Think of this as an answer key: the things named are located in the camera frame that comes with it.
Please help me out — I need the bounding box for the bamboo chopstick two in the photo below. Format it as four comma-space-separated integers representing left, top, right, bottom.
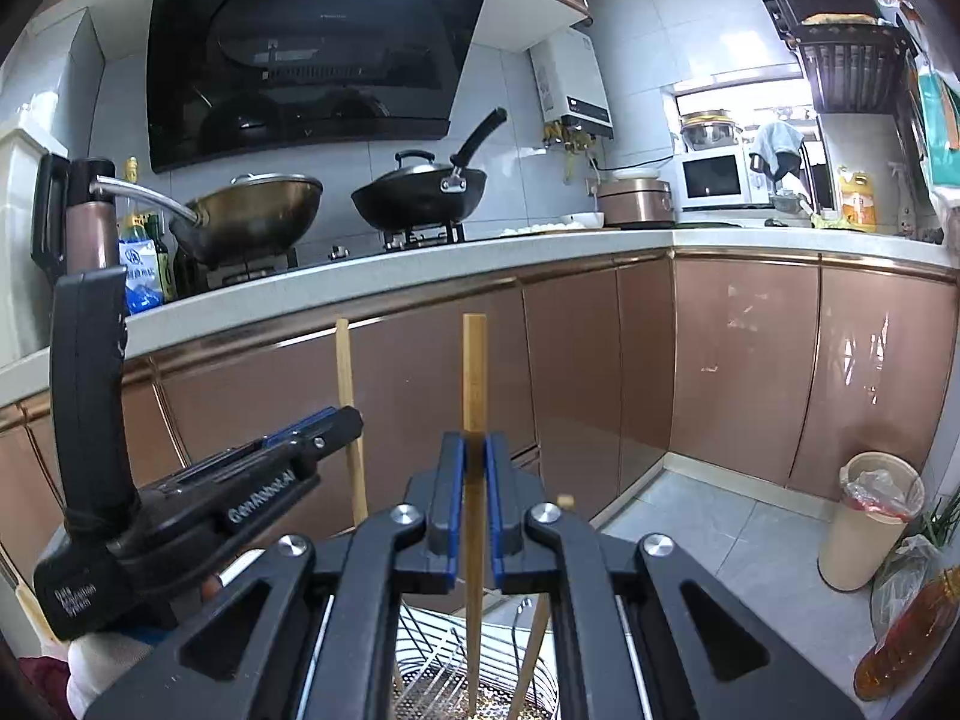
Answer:
335, 317, 370, 525

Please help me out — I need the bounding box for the bamboo chopstick eight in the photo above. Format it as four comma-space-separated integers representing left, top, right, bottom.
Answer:
462, 314, 488, 718

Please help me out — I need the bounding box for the bamboo chopstick seven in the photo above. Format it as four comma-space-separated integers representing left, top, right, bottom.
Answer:
509, 492, 578, 720

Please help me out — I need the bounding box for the bronze wok with lid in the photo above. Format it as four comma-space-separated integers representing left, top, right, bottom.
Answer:
89, 174, 324, 268

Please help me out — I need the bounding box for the black wok with lid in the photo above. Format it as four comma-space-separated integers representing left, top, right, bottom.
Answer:
352, 107, 508, 234

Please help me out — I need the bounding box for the brown thermos kettle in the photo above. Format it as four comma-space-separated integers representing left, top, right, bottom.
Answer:
31, 153, 119, 286

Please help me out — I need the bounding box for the cream appliance box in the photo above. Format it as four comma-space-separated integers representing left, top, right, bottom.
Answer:
0, 115, 67, 366

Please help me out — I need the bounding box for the green onions bag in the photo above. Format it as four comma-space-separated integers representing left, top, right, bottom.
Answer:
871, 491, 958, 644

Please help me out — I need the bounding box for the cooking oil bottle floor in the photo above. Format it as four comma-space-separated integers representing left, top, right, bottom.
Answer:
853, 566, 960, 702

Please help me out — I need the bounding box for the beige trash bin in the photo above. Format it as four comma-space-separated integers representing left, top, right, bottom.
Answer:
817, 452, 926, 593

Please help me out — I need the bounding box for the rice cooker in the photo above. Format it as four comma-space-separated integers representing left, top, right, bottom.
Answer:
597, 179, 675, 227

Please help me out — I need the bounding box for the black range hood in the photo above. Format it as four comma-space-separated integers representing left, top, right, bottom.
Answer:
145, 0, 485, 172

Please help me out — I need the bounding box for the white water heater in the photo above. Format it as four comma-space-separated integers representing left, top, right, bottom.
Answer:
529, 28, 613, 138

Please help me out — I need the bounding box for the white microwave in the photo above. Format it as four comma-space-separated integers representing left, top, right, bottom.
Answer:
675, 145, 773, 211

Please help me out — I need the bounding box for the yellow oil bottle counter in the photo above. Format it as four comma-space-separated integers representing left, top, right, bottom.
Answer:
838, 167, 877, 232

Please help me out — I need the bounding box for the teal tissue pack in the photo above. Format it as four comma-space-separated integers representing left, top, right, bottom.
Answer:
918, 67, 958, 188

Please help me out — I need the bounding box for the wire utensil basket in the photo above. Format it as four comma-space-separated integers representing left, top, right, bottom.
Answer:
391, 596, 562, 718

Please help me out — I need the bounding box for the black wall rack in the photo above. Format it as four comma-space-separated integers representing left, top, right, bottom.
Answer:
761, 0, 911, 114

